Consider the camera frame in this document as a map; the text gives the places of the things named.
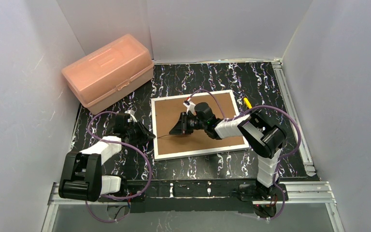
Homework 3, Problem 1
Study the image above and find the white picture frame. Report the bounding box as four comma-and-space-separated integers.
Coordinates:
151, 90, 249, 160

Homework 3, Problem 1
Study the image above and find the aluminium rail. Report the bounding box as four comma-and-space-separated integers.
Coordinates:
48, 181, 337, 205
271, 60, 317, 177

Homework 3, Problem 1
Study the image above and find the translucent orange plastic box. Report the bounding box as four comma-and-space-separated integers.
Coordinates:
62, 34, 154, 115

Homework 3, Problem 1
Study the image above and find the aluminium front rail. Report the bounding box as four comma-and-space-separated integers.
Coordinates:
48, 181, 337, 205

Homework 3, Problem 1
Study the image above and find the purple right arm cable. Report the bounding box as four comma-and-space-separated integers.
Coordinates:
187, 89, 302, 221

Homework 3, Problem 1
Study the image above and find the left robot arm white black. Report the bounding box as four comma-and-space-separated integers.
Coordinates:
58, 111, 156, 202

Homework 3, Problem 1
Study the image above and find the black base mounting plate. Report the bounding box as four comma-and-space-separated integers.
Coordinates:
112, 178, 289, 214

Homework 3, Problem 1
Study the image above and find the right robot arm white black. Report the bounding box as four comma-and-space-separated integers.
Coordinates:
169, 102, 286, 193

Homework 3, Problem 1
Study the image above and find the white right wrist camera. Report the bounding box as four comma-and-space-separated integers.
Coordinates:
183, 98, 195, 115

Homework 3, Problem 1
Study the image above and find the aluminium right side rail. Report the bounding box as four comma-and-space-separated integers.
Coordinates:
271, 60, 317, 177

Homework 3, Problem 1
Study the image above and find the yellow handled screwdriver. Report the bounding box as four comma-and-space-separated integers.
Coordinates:
243, 98, 252, 109

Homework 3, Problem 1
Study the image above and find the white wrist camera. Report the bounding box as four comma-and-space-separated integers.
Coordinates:
125, 109, 137, 123
183, 98, 195, 115

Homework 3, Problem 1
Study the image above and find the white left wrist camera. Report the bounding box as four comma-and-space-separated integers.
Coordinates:
125, 109, 137, 123

